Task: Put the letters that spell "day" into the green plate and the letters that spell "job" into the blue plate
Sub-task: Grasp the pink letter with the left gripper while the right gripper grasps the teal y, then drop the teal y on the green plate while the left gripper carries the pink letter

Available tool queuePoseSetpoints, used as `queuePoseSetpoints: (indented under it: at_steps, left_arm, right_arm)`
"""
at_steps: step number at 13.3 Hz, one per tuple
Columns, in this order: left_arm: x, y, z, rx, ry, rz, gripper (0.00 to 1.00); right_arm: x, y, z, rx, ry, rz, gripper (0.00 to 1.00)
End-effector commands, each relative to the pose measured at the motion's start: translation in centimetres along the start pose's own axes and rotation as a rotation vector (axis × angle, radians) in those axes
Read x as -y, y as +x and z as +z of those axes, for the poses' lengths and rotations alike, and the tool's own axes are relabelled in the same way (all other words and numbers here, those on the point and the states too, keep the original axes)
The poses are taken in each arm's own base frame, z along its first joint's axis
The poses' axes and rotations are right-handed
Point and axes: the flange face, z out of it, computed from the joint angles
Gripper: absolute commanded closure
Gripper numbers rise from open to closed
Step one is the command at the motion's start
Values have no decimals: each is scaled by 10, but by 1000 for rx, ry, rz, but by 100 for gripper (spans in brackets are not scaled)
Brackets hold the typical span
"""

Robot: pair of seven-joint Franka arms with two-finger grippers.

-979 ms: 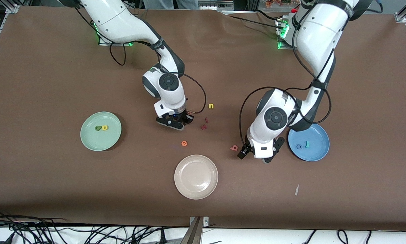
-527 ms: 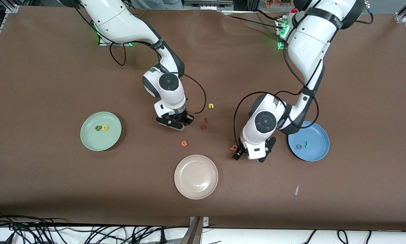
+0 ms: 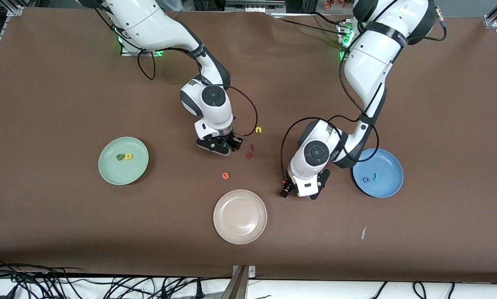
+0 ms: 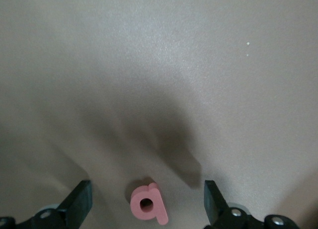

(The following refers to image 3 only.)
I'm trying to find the black cable on mat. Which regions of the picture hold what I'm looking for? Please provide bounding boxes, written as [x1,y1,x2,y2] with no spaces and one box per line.
[273,12,349,39]

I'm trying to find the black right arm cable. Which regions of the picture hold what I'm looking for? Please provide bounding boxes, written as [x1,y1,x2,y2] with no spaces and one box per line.
[137,46,259,137]

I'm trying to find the silver metal table bracket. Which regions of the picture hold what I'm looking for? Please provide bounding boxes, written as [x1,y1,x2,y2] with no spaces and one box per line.
[232,265,256,279]

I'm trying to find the orange dried flowers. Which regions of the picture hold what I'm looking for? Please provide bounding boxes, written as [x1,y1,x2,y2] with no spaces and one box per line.
[325,0,355,10]

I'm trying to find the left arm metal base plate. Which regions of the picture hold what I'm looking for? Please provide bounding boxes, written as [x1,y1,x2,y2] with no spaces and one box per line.
[338,23,357,62]

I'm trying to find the grey power strip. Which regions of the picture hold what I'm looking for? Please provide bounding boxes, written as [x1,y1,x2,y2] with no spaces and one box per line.
[225,0,287,12]

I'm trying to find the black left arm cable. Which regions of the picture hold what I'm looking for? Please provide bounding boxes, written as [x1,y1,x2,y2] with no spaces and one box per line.
[280,8,447,183]

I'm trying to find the pale green round plate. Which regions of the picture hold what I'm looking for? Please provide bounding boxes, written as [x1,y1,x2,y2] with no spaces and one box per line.
[98,137,149,186]

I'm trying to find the blue round plate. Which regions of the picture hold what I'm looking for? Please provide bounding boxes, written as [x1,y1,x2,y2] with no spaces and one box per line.
[352,148,404,198]

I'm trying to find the beige round plate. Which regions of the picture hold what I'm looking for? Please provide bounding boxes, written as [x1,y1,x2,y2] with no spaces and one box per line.
[213,189,268,245]

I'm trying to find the black tangled cable bundle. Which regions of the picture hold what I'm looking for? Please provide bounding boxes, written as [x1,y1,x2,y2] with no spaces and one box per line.
[0,257,215,299]

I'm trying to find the grey-brown stand pole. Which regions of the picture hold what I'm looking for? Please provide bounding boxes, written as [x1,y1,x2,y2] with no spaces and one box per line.
[220,266,249,299]

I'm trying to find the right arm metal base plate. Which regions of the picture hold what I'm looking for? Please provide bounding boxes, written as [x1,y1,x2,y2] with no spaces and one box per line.
[121,39,164,57]

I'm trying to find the brown table mat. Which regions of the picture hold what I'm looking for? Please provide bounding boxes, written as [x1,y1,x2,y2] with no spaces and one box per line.
[0,7,497,284]

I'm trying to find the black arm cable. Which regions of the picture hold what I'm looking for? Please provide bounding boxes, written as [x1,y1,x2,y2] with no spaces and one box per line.
[280,8,447,183]
[137,46,259,137]

